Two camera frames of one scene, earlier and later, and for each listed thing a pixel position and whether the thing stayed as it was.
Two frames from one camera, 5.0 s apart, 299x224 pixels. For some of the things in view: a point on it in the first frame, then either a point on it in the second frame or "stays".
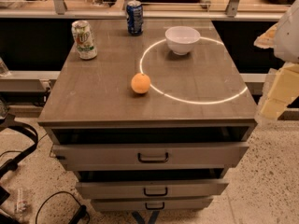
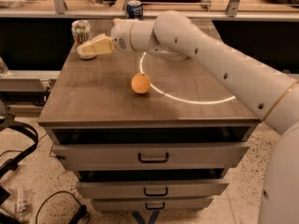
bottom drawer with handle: x=149 y=203 stays
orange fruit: x=140 y=83 stays
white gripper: x=288 y=36 -> x=121 y=36
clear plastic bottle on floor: x=21 y=204 stays
